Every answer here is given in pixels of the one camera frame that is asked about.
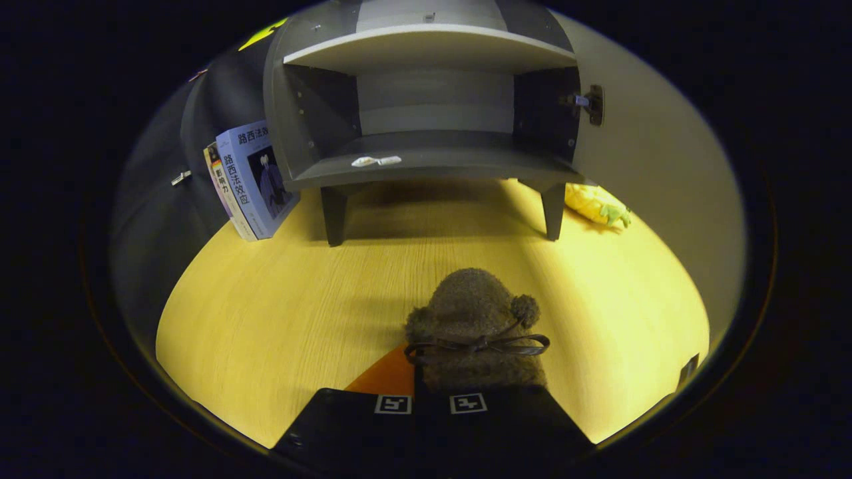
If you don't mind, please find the grey shoe cabinet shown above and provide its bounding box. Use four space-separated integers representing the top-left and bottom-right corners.
263 0 586 247

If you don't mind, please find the brown fuzzy shoe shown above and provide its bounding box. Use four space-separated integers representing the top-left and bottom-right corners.
404 267 551 393

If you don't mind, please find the metal door hinge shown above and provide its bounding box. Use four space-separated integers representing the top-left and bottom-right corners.
559 84 605 127

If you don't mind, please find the black backdrop cloth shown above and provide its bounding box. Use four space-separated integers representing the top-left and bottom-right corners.
110 17 287 333

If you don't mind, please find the blue book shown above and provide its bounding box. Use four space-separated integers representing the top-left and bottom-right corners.
215 120 300 240

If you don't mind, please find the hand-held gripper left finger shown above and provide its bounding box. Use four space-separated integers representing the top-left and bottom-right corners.
273 343 417 460

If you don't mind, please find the yellow plush toy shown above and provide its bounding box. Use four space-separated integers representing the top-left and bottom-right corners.
564 183 632 229

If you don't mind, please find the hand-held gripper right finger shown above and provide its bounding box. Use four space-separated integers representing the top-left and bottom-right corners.
414 385 595 460

